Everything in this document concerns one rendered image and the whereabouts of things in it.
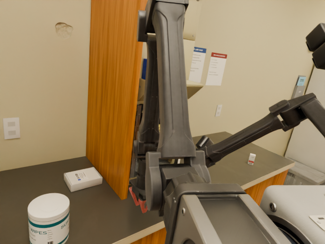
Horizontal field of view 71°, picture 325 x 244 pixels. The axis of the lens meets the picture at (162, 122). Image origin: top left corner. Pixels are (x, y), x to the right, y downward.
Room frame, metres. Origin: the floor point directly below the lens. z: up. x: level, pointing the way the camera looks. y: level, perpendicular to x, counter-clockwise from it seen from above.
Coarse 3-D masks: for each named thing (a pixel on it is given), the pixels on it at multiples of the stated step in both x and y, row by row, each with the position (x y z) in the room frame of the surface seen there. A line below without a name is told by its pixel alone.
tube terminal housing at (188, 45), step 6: (144, 42) 1.05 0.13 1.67; (186, 42) 1.20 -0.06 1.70; (192, 42) 1.23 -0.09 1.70; (144, 48) 1.05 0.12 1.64; (186, 48) 1.21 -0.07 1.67; (192, 48) 1.24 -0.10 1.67; (144, 54) 1.05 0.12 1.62; (186, 54) 1.21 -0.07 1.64; (192, 54) 1.24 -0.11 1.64; (186, 60) 1.22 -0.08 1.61; (186, 66) 1.22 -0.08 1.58; (186, 72) 1.22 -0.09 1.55; (186, 78) 1.23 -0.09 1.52; (138, 102) 1.05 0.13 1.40
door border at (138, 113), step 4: (140, 108) 1.04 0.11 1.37; (136, 112) 1.03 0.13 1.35; (140, 112) 1.04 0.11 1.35; (136, 124) 1.03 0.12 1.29; (136, 128) 1.04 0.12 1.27; (136, 132) 1.04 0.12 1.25; (136, 136) 1.04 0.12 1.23; (132, 152) 1.03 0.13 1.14; (132, 160) 1.03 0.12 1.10; (132, 164) 1.03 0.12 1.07; (132, 168) 1.04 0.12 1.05; (132, 172) 1.04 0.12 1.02; (132, 176) 1.04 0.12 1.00
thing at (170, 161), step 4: (140, 104) 1.05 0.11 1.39; (140, 116) 1.04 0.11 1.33; (140, 120) 1.05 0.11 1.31; (136, 160) 1.05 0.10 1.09; (160, 160) 1.14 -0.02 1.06; (164, 160) 1.15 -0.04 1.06; (168, 160) 1.17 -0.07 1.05; (172, 160) 1.19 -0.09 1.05; (176, 160) 1.20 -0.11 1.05; (136, 164) 1.05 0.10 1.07; (136, 168) 1.05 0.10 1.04; (136, 172) 1.05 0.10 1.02; (136, 176) 1.05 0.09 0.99
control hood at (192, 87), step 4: (140, 80) 1.02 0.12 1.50; (144, 80) 1.00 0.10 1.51; (188, 80) 1.22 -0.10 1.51; (140, 84) 1.02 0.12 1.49; (144, 84) 0.99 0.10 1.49; (188, 84) 1.09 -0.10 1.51; (192, 84) 1.10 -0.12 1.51; (196, 84) 1.12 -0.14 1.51; (200, 84) 1.14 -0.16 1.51; (140, 88) 1.02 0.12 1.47; (144, 88) 0.99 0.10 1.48; (188, 88) 1.10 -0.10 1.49; (192, 88) 1.12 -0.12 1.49; (196, 88) 1.14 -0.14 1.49; (200, 88) 1.16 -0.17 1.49; (140, 92) 1.01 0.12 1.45; (188, 92) 1.15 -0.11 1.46; (192, 92) 1.17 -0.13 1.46; (140, 96) 1.01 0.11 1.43; (188, 96) 1.19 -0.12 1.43; (140, 100) 1.02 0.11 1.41
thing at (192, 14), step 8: (192, 0) 1.20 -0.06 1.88; (200, 0) 1.23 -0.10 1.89; (192, 8) 1.21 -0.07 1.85; (200, 8) 1.24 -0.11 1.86; (184, 16) 1.18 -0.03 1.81; (192, 16) 1.21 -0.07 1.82; (184, 24) 1.18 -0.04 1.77; (192, 24) 1.22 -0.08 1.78; (184, 32) 1.19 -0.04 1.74; (192, 32) 1.22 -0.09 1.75; (192, 40) 1.25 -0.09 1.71
